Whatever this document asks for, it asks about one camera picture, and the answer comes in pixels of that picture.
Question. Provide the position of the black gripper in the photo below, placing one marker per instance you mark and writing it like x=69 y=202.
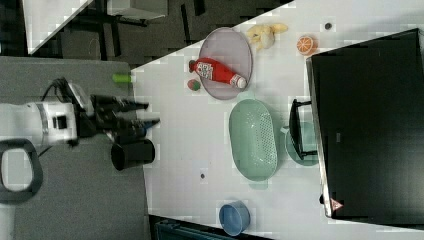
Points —
x=98 y=114

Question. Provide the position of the green plastic strainer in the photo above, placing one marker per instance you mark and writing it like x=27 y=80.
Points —
x=253 y=141

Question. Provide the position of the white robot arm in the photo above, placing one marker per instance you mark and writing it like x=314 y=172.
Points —
x=29 y=130

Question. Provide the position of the black cylinder base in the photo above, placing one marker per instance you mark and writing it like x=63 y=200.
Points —
x=132 y=154

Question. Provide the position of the green marker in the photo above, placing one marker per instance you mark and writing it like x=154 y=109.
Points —
x=121 y=78

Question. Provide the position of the small strawberry toy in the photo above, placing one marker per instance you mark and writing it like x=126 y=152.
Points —
x=194 y=85

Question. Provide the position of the red ketchup bottle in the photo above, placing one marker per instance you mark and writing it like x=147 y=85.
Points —
x=214 y=70

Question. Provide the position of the grey table at top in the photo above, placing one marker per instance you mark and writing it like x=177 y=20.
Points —
x=138 y=9

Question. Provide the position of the dark blue crate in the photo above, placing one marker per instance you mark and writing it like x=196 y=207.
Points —
x=172 y=230

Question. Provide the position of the purple oval plate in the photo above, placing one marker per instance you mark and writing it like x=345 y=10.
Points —
x=230 y=48

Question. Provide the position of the blue plastic bowl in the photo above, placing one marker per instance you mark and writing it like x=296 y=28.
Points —
x=234 y=218

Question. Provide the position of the yellow plush toy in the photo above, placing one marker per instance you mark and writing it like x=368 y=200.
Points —
x=263 y=35

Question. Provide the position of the green cup by oven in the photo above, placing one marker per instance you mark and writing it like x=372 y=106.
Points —
x=308 y=144

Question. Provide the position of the orange slice toy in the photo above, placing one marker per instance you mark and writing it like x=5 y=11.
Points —
x=306 y=45

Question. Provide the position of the black oven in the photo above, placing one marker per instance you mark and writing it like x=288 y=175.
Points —
x=367 y=102

